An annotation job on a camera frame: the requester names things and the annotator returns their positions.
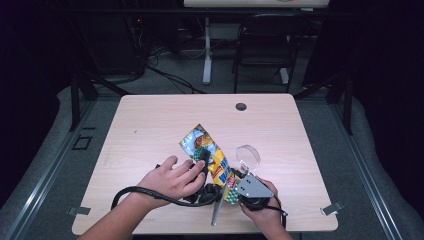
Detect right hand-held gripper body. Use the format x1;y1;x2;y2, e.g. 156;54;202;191
237;173;275;212

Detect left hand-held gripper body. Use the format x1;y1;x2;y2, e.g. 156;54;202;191
182;182;230;227

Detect yellow pouch with green cap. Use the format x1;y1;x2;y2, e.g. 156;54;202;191
178;123;246;205

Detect clear glass jar with lid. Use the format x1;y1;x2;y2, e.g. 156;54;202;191
233;144;261;176

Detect person's right hand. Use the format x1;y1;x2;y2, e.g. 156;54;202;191
239;176;284;234

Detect person's left hand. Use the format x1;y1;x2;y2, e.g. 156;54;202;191
137;155;207;209

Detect grey tape strip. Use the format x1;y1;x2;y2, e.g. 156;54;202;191
320;201;344;216
67;206;92;216

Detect white desk leg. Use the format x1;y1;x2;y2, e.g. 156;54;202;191
202;17;213;86

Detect black folding chair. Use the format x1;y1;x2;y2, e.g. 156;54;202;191
232;13;311;94

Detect dark equipment with red light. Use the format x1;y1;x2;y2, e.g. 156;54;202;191
124;16;148;76

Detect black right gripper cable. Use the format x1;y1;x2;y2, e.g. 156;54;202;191
239;198;288;229

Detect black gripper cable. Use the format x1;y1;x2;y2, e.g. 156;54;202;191
239;198;288;229
110;185;221;210

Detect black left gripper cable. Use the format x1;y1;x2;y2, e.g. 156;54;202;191
110;185;221;210

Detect black floor cables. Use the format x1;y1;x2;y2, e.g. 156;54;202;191
146;64;208;95

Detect metal floor rail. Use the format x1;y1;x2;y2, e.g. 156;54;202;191
3;99;96;240
328;99;404;240

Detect black frame stand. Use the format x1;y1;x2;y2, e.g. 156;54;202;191
293;71;354;136
68;71;131;132

